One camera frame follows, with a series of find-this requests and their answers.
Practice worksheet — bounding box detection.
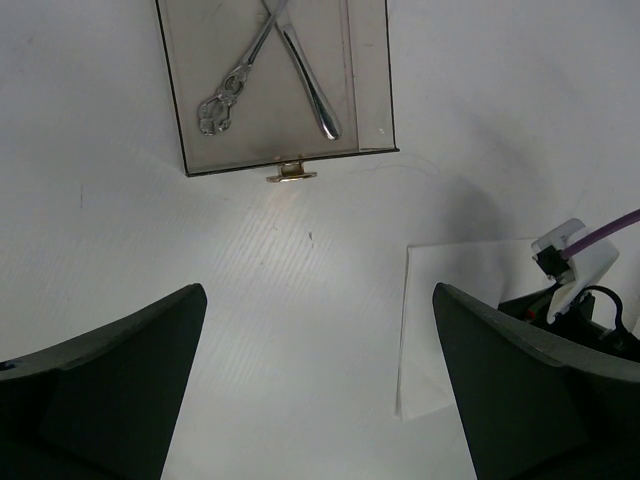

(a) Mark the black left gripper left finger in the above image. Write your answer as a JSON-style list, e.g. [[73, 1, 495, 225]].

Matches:
[[1, 284, 207, 479]]

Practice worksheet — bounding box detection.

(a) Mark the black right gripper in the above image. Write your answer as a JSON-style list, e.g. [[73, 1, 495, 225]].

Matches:
[[498, 285, 639, 356]]

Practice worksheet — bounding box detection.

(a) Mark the smoked clear plastic box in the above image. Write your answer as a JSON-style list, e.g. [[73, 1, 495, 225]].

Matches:
[[156, 1, 397, 177]]

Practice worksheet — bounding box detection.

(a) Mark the ornate silver fork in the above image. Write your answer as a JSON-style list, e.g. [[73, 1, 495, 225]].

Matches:
[[197, 0, 288, 136]]

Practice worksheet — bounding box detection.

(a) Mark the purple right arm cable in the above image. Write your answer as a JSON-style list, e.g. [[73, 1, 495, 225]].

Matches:
[[563, 207, 640, 259]]

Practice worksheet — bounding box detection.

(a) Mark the plain silver knife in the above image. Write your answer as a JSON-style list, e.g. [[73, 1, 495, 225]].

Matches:
[[276, 7, 342, 141]]

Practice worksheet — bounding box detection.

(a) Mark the gold box knob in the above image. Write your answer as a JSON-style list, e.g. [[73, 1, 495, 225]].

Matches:
[[266, 162, 318, 183]]

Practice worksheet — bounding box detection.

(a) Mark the white paper napkin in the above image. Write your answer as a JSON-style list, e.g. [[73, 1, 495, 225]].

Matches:
[[396, 239, 549, 421]]

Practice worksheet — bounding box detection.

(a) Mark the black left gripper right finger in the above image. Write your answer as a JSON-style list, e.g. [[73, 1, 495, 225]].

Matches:
[[432, 283, 639, 479]]

